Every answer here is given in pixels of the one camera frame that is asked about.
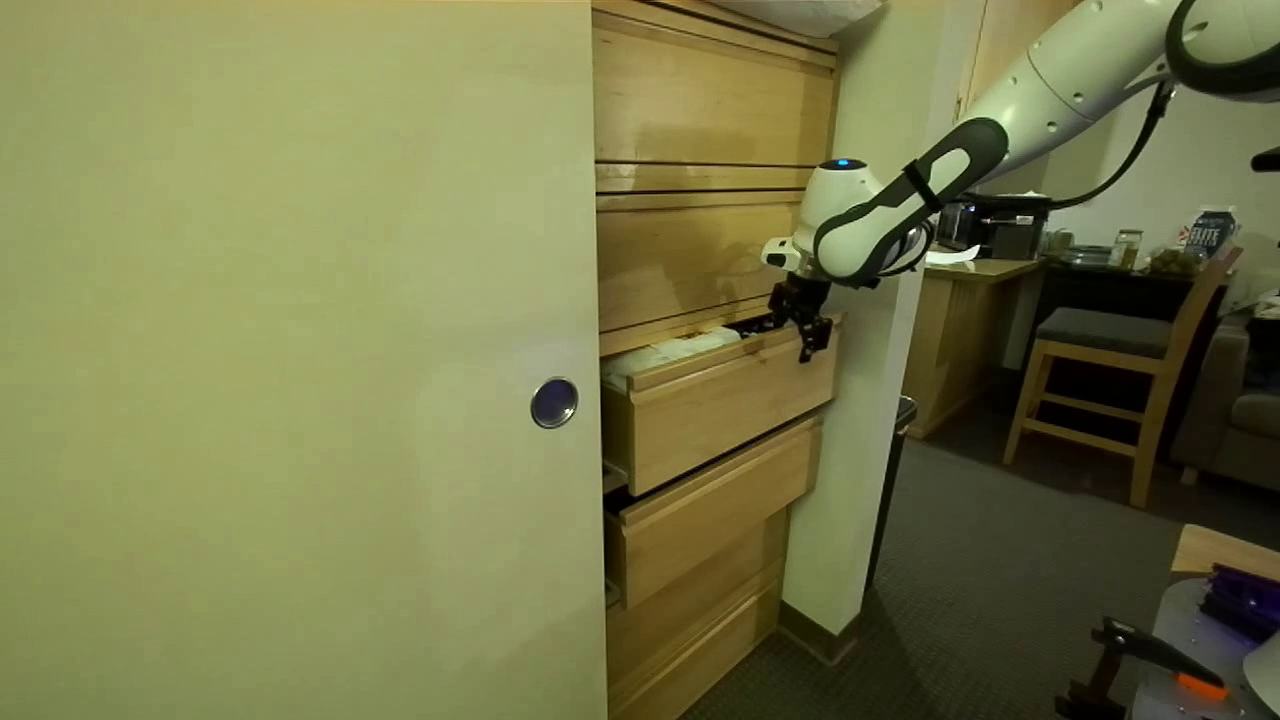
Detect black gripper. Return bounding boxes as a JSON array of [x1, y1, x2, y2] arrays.
[[765, 270, 842, 367]]

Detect wooden drawer holding clothes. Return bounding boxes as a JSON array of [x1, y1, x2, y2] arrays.
[[600, 321, 843, 498]]

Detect wooden drawer with grooved lip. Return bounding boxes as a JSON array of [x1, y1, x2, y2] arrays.
[[597, 193, 829, 334]]

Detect wooden drawer slightly ajar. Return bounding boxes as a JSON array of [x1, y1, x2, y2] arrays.
[[604, 411, 826, 611]]

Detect tall wooden drawer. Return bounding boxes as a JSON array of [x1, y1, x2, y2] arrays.
[[592, 9, 842, 171]]

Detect lowest wooden drawer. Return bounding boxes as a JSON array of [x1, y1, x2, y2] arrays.
[[604, 511, 791, 720]]

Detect white folded clothes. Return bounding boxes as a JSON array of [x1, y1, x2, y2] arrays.
[[617, 324, 746, 381]]

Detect light wooden desk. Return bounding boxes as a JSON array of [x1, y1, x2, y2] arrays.
[[904, 255, 1045, 438]]

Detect white papers on desk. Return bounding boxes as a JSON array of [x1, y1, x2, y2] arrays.
[[924, 238, 987, 270]]

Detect black coffee machine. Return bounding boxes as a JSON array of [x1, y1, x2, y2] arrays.
[[953, 193, 1055, 265]]

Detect round recessed door pull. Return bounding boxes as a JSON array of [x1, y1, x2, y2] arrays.
[[529, 377, 584, 432]]

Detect wooden chair grey cushion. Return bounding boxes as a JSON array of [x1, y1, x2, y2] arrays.
[[1001, 244, 1244, 511]]

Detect grey sofa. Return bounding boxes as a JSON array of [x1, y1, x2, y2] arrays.
[[1174, 312, 1280, 497]]

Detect black clamp stand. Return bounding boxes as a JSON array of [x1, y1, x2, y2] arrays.
[[1055, 615, 1231, 720]]

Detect light wooden board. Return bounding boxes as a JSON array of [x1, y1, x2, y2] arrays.
[[1167, 521, 1280, 589]]

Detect round grey stool top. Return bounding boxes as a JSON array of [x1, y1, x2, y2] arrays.
[[1131, 574, 1280, 720]]

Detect purple block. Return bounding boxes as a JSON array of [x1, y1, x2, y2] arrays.
[[1202, 559, 1280, 643]]

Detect cream sliding closet door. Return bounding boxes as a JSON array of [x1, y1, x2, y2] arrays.
[[0, 0, 611, 720]]

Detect small orange tool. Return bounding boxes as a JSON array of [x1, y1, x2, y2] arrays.
[[1174, 668, 1231, 709]]

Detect white rounded object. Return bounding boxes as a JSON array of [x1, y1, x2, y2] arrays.
[[1240, 636, 1280, 714]]

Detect wooden drawer cabinet frame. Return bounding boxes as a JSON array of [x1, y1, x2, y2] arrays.
[[589, 0, 843, 720]]

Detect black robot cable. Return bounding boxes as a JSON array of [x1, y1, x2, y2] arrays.
[[876, 74, 1180, 292]]

